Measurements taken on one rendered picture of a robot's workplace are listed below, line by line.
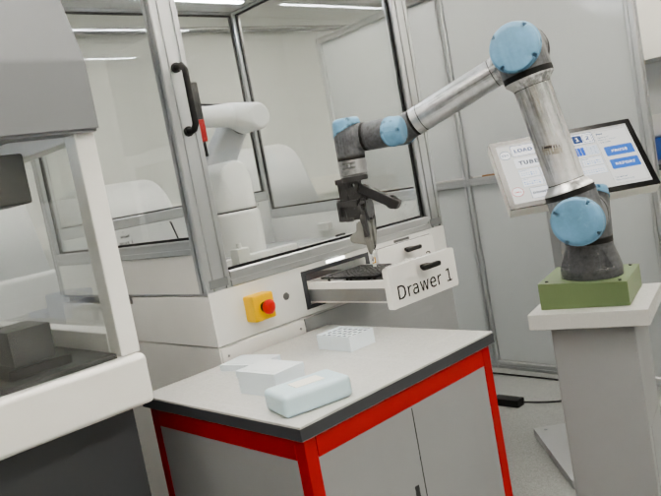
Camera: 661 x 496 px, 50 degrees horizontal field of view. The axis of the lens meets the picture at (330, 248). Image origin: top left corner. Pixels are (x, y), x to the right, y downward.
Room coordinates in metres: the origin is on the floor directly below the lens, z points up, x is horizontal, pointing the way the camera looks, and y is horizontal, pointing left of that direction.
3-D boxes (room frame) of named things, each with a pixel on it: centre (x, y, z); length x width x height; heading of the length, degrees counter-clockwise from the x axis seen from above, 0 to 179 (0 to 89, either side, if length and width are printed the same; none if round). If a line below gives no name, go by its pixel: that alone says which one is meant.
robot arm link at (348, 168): (1.91, -0.10, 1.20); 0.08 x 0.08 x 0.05
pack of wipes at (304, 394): (1.36, 0.09, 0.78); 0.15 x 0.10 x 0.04; 119
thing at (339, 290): (2.08, -0.09, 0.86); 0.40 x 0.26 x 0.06; 43
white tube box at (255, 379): (1.51, 0.18, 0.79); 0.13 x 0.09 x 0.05; 46
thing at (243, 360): (1.75, 0.25, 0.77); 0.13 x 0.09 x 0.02; 55
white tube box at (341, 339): (1.77, 0.00, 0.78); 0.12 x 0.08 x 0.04; 41
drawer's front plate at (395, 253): (2.37, -0.25, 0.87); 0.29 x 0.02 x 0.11; 133
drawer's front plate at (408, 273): (1.92, -0.23, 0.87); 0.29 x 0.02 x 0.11; 133
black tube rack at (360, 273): (2.07, -0.10, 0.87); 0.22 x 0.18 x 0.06; 43
